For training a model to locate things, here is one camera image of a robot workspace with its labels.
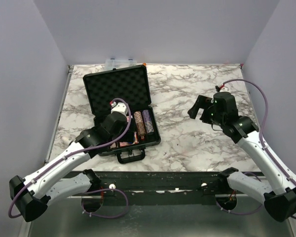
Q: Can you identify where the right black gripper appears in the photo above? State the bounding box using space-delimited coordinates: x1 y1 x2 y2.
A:
188 94 225 127

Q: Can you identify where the black poker set case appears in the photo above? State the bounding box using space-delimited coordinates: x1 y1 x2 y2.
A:
83 65 161 164

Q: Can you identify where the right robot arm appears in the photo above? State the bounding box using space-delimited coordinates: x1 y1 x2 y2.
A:
188 92 296 222

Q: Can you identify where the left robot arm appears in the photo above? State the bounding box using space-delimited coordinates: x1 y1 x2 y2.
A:
8 112 131 222

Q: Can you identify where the red card deck in case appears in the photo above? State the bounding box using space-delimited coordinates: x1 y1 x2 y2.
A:
119 132 139 147

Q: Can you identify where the orange chip stack upper right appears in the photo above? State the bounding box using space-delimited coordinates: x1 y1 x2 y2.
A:
134 111 146 136

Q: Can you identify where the black white tool on table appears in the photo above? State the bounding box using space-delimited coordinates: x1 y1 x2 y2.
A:
61 136 72 146

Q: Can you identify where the clear plastic box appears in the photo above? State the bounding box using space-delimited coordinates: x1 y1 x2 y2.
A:
104 58 137 71

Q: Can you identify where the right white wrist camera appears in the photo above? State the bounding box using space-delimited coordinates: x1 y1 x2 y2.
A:
215 84 229 92

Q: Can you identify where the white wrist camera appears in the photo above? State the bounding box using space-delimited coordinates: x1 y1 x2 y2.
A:
111 101 128 117
215 84 229 92

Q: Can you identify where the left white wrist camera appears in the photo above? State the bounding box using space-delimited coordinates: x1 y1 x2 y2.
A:
111 101 128 117

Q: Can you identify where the black mounting rail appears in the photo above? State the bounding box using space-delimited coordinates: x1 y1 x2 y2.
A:
39 170 247 205

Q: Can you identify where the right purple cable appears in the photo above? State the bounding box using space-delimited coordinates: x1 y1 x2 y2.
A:
216 79 296 222

